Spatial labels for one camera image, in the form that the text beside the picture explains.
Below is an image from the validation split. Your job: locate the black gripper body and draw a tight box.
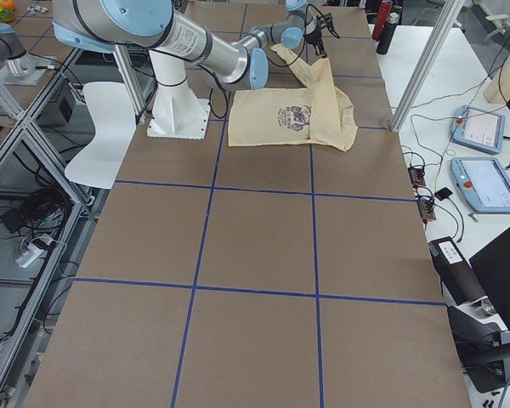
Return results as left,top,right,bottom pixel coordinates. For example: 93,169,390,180
306,28,321,45

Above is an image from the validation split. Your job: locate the beige long-sleeve printed shirt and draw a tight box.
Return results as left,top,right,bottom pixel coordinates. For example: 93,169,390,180
228,44,357,151

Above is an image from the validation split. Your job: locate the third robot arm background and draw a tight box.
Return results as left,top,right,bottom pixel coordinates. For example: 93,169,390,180
0,23,26,68

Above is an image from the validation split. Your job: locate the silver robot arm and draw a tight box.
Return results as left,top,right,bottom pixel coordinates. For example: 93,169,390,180
52,0,333,90

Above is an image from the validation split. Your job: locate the black bottle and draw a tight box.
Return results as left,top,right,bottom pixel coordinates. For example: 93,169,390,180
376,12,400,55

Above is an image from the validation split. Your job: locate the red bottle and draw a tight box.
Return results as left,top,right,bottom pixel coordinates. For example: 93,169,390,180
372,0,394,41

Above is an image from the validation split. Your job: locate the upper blue teach pendant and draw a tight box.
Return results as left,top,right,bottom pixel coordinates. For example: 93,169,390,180
450,105,505,155

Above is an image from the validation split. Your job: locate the blue teach pendant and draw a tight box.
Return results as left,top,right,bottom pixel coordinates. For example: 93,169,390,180
450,105,505,155
450,157,510,214

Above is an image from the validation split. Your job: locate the lower blue teach pendant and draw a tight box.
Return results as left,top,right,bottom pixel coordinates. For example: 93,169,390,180
450,157,510,214

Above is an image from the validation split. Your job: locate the white plastic chair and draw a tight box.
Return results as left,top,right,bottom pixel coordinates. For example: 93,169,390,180
65,82,136,189

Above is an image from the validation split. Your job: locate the brown paper table cover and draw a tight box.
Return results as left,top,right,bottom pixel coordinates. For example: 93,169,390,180
25,8,470,407

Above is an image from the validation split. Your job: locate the black monitor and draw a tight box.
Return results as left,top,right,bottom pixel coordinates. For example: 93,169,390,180
469,227,510,331

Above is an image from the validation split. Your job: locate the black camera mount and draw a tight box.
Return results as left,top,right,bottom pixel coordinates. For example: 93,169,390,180
317,13,340,39

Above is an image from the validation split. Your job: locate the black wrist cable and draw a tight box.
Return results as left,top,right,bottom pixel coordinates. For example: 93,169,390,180
207,3,324,120

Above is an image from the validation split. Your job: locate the aluminium frame post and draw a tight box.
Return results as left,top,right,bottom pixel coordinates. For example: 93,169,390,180
389,0,465,133

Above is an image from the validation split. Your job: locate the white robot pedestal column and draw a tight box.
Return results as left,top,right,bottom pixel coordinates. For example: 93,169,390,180
150,51,187,116

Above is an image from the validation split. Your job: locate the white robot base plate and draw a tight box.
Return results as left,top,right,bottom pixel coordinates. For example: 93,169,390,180
147,99,210,140

